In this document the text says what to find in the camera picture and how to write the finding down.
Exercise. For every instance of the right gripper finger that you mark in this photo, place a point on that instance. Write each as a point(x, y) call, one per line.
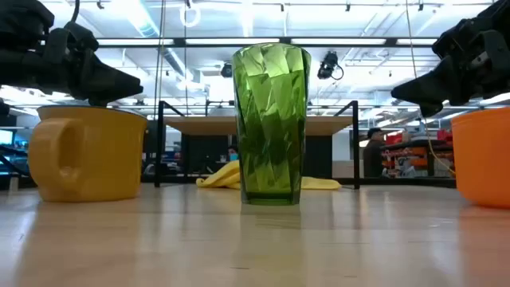
point(432, 87)
point(431, 110)

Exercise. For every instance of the orange mug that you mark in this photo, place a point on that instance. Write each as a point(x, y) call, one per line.
point(484, 159)

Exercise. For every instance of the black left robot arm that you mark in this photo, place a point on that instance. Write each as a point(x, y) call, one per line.
point(22, 18)

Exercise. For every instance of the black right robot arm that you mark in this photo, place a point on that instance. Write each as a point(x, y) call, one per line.
point(496, 14)

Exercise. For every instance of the rack with red bins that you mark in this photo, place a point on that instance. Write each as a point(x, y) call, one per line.
point(414, 153)

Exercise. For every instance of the yellow mug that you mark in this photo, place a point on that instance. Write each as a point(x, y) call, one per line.
point(99, 155)

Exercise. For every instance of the computer monitor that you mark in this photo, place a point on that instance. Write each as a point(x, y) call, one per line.
point(6, 137)

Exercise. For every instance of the black horizontal rig bar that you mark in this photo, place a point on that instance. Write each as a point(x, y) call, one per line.
point(338, 41)

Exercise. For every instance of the yellow cloth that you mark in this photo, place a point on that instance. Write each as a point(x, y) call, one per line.
point(219, 177)

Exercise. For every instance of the person with face mask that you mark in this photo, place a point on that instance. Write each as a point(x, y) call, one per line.
point(233, 153)

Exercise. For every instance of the green faceted plastic tumbler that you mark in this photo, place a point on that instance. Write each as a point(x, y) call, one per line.
point(271, 127)

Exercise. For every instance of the wooden shelf with black frame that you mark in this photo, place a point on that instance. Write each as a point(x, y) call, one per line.
point(199, 124)

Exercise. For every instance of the black overhead camera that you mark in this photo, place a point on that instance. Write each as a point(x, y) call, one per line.
point(327, 65)

